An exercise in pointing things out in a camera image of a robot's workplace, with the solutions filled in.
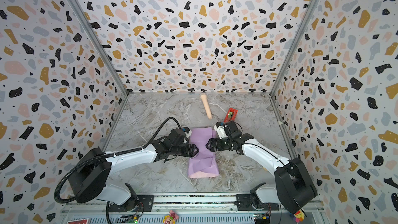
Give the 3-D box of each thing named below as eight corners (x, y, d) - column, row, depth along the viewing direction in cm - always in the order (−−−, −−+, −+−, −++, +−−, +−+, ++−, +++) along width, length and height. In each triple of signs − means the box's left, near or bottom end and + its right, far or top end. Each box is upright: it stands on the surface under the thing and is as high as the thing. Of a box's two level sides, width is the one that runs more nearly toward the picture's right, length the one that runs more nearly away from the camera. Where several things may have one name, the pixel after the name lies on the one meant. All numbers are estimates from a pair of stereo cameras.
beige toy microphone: (208, 119, 109) (208, 117, 106) (200, 96, 124) (199, 93, 121) (214, 118, 110) (214, 115, 107) (205, 95, 124) (205, 92, 122)
